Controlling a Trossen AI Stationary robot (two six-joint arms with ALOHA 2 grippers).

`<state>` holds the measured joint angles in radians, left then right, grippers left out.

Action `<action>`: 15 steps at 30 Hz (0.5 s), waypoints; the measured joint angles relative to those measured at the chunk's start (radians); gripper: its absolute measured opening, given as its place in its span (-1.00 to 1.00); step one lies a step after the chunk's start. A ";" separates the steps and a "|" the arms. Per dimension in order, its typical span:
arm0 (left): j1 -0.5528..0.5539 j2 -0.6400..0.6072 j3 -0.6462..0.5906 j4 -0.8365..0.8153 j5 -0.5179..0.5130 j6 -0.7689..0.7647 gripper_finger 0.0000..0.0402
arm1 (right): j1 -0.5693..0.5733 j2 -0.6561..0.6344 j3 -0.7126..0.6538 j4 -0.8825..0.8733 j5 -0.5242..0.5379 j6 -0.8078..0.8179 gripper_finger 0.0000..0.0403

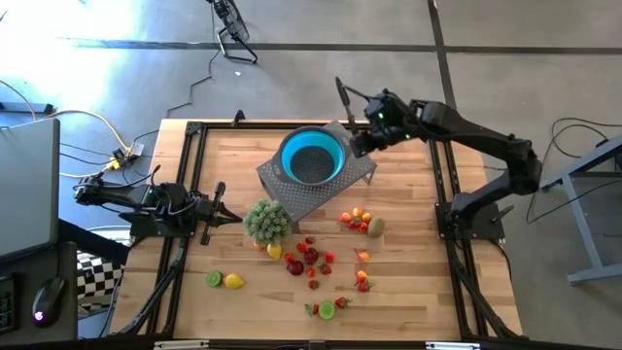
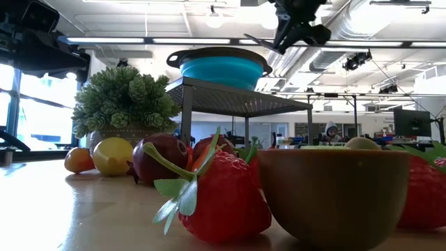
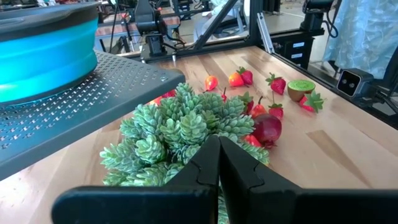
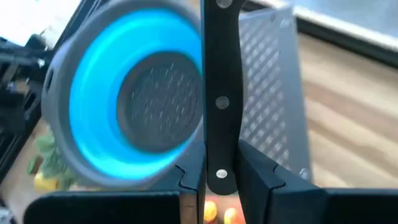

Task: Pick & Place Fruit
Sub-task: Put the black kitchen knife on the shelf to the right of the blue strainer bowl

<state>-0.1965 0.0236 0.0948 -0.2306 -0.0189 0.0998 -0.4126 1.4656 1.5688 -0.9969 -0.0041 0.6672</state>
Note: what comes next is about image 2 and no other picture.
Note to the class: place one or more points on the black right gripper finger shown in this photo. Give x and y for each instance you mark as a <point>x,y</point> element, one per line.
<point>268,43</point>
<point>311,35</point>

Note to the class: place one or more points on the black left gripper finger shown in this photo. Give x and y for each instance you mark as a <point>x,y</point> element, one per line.
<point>66,61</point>

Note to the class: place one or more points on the whole brown kiwi fruit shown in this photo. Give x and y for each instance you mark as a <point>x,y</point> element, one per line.
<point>362,143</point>

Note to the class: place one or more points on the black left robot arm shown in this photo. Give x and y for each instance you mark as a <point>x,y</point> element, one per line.
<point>8,14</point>

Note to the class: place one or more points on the black ceiling track spotlights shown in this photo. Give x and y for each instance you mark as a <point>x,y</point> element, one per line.
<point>357,61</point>
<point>388,89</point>

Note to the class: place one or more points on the blue collapsible colander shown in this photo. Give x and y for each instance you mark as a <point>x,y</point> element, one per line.
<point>223,71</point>

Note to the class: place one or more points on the white globe ceiling lamp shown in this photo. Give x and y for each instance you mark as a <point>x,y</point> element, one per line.
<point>214,20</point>

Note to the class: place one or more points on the artificial green succulent plant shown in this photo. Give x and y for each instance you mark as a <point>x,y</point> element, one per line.
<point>122,97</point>

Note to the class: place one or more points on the grey perforated metal shelf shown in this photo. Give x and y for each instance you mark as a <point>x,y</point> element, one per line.
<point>226,99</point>

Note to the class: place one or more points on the black overhead light bar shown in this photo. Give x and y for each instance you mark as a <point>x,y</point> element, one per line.
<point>148,40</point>

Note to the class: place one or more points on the orange plastic tangerine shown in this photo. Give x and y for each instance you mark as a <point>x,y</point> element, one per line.
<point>78,160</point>

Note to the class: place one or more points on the person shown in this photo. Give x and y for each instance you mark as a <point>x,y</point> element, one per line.
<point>331,133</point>

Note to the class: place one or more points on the yellow plastic lemon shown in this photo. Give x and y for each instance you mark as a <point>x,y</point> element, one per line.
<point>111,155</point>

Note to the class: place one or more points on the red apple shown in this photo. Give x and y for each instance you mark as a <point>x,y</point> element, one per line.
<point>203,142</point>

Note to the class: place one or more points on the dark red pomegranate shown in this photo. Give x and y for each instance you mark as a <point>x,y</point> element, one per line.
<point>167,146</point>

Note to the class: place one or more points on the black computer monitor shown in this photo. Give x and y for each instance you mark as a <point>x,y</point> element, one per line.
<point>413,122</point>

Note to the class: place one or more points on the small orange yellow peach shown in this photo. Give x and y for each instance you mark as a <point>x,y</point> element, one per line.
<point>199,161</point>

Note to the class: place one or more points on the black monitor pole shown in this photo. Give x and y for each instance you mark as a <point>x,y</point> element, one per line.
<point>441,130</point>

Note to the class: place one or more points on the silver ventilation duct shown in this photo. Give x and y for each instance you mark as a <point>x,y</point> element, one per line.
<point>348,24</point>

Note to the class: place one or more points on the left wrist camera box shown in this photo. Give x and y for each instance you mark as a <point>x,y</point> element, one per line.
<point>40,17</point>

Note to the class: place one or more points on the black window frame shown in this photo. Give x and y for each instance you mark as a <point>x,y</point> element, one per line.
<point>14,104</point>

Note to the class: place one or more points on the black metal frame stand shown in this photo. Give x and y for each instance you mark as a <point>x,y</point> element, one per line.
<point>355,115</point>

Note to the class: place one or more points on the black curved bracket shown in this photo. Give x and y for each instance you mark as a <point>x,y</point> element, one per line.
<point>17,143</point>

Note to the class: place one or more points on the black ceiling track rail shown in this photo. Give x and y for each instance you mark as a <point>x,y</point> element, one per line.
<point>400,2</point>

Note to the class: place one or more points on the black aluminium table frame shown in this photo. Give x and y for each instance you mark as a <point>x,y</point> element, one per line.
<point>42,155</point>

